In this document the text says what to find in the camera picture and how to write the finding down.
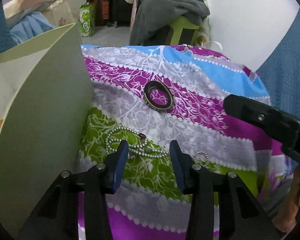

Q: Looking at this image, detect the colourful striped floral quilt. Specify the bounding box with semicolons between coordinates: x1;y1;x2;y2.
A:
79;45;293;239

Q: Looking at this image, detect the silver ball chain necklace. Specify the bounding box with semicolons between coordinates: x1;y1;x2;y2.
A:
105;126;211;167

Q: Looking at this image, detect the pink pillow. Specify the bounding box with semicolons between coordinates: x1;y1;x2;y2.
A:
3;0;56;28

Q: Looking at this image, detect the green plastic stool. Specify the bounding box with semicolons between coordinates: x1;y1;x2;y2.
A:
165;16;199;46

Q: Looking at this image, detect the white bag handle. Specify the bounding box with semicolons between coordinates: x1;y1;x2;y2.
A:
201;41;223;53

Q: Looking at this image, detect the red orange crate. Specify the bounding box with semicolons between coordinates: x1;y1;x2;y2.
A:
90;0;112;27

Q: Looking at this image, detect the grey blanket on stool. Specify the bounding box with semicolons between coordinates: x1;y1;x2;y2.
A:
129;0;210;45

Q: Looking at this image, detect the blue quilted slipper right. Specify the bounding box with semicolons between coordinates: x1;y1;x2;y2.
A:
257;10;300;119

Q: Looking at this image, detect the green cardboard box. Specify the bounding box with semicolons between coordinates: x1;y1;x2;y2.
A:
0;23;94;237

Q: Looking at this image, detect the light blue cloth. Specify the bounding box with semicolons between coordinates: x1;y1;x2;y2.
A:
10;12;56;44

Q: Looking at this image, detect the green printed bag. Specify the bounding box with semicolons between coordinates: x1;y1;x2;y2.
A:
79;3;95;37

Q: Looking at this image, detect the person right hand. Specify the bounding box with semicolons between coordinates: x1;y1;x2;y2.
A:
274;165;300;233

